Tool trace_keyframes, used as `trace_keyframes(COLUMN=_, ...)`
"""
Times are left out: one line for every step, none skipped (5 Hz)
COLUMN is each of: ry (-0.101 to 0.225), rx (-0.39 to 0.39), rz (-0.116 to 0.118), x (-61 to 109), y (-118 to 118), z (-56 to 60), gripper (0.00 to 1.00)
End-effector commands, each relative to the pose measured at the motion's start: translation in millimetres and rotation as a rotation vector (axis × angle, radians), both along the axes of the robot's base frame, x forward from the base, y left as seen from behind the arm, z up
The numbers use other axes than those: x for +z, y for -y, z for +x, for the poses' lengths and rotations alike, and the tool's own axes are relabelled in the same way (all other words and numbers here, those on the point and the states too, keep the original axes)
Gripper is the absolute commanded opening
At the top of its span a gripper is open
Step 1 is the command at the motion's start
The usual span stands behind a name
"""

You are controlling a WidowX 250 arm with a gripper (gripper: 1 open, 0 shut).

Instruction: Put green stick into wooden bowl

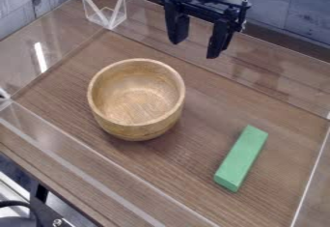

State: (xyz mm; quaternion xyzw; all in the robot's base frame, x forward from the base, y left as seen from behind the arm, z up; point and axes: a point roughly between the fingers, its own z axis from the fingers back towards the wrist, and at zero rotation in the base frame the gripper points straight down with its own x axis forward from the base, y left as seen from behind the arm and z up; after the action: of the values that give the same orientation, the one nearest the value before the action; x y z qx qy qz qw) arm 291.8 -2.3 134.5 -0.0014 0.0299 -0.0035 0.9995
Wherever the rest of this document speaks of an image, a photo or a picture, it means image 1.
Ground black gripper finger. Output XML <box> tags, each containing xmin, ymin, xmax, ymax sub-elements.
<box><xmin>165</xmin><ymin>0</ymin><xmax>190</xmax><ymax>44</ymax></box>
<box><xmin>206</xmin><ymin>19</ymin><xmax>232</xmax><ymax>59</ymax></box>

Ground green rectangular stick block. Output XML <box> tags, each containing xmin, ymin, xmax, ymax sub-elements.
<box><xmin>214</xmin><ymin>126</ymin><xmax>269</xmax><ymax>192</ymax></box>

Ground wooden bowl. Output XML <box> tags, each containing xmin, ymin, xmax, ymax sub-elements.
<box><xmin>87</xmin><ymin>58</ymin><xmax>186</xmax><ymax>141</ymax></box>

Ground clear acrylic triangular bracket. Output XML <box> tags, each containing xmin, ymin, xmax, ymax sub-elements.
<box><xmin>83</xmin><ymin>0</ymin><xmax>129</xmax><ymax>30</ymax></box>

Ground black metal table frame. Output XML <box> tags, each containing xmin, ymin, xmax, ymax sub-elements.
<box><xmin>30</xmin><ymin>182</ymin><xmax>91</xmax><ymax>227</ymax></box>

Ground black cable under table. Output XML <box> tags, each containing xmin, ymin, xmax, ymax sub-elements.
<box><xmin>0</xmin><ymin>199</ymin><xmax>33</xmax><ymax>210</ymax></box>

